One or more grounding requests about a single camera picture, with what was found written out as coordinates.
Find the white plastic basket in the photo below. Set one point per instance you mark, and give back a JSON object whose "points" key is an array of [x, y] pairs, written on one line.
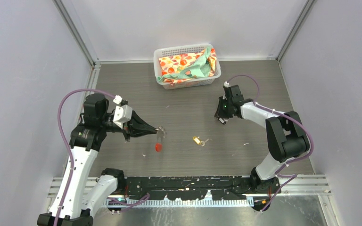
{"points": [[179, 50]]}

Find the colourful patterned cloth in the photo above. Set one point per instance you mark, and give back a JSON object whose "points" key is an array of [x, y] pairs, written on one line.
{"points": [[185, 67]]}

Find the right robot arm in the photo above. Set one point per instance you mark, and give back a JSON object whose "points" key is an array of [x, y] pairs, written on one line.
{"points": [[286, 140]]}

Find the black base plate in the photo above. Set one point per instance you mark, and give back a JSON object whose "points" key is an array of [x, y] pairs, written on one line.
{"points": [[195, 188]]}

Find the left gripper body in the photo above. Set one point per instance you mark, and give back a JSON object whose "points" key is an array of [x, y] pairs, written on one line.
{"points": [[112, 126]]}

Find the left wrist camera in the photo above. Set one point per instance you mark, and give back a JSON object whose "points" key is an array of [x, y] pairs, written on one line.
{"points": [[122, 114]]}

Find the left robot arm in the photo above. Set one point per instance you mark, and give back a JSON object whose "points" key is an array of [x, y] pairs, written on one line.
{"points": [[72, 207]]}

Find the metal key holder red handle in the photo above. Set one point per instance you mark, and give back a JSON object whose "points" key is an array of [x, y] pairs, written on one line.
{"points": [[160, 135]]}

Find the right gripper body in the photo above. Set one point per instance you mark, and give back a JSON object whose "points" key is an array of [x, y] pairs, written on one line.
{"points": [[224, 110]]}

